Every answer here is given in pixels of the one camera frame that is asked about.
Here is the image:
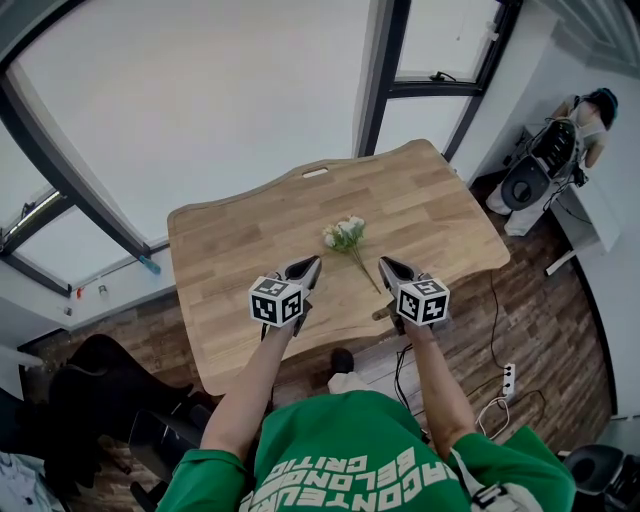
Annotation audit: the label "person's right forearm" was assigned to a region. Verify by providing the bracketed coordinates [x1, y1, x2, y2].
[407, 324, 479, 459]

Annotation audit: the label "person's right black shoe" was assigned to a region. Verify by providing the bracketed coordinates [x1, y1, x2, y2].
[329, 348, 355, 376]

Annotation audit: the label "person's beige trousers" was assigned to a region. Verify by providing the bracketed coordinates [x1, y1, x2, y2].
[327, 372, 384, 401]

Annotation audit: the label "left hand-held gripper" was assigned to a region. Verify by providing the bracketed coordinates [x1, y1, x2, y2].
[248, 254, 323, 342]

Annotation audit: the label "large white window blind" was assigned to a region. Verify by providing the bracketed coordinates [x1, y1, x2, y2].
[9, 0, 386, 246]

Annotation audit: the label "white flowers bunch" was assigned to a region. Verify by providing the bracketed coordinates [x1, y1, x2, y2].
[322, 214, 384, 296]

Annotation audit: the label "white coiled cable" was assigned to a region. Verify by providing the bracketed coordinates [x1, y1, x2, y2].
[473, 394, 512, 442]

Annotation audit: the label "black power cable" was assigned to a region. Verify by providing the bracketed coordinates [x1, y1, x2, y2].
[487, 272, 504, 371]

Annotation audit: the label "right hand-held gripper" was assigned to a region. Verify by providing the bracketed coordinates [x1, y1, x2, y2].
[377, 256, 451, 338]

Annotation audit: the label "person's left forearm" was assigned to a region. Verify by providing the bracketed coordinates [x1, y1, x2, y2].
[199, 324, 296, 464]

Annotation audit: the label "white desk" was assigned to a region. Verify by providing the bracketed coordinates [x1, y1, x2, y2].
[514, 124, 621, 277]

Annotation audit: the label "black framed window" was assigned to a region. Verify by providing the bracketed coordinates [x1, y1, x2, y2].
[357, 0, 524, 161]
[0, 69, 154, 299]

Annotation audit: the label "black swivel chair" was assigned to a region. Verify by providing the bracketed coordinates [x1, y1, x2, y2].
[564, 443, 640, 512]

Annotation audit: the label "person's green t-shirt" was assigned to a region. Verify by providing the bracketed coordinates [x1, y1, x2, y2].
[167, 389, 577, 512]

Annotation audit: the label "light wooden desk top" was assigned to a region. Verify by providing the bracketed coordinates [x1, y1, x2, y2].
[167, 138, 511, 396]

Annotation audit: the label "white crumpled garment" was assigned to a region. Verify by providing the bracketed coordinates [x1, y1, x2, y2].
[0, 449, 66, 512]

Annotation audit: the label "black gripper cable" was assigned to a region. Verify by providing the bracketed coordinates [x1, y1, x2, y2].
[394, 344, 426, 416]

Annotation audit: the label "grey chest strap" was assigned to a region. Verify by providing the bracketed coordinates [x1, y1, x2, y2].
[447, 447, 546, 512]

